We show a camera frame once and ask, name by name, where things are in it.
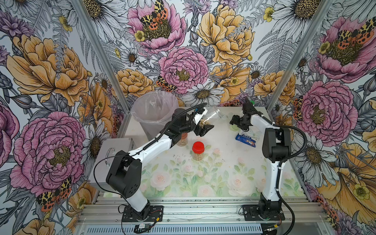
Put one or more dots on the brown lid peanut jar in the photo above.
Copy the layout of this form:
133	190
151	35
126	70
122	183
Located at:
184	140

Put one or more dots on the mesh bin with pink bag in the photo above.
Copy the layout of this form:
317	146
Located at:
153	111

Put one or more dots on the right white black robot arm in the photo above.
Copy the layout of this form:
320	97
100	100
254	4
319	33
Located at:
276	148

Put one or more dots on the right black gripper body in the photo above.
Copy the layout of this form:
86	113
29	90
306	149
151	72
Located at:
243	124

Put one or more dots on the right aluminium corner post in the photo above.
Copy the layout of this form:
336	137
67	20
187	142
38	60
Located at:
314	25

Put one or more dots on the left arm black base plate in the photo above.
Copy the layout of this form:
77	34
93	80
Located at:
151	213

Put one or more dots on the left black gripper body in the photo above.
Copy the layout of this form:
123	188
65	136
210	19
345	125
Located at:
189	126

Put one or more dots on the red lid peanut jar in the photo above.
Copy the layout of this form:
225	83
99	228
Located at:
198	151

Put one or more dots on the green lid peanut jar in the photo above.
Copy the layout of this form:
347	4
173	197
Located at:
212	116

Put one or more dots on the aluminium rail frame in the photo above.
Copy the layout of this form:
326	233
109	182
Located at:
202	216

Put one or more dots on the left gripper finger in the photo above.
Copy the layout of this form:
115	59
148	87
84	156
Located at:
199	113
202	130

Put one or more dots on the left aluminium corner post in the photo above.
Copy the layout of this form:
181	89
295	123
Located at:
91	34

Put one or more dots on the silver aluminium case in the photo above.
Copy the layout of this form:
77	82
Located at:
110	147

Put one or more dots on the aluminium corner post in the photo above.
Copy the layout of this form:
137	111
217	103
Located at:
314	25
91	34

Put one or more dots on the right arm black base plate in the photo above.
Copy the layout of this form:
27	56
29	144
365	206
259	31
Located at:
251	212

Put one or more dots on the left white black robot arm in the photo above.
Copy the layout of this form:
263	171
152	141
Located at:
125	173

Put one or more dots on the light green jar lid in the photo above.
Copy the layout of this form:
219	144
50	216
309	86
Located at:
234	128

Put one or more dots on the blue gauze bandage packet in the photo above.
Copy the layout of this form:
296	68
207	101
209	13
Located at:
249	140

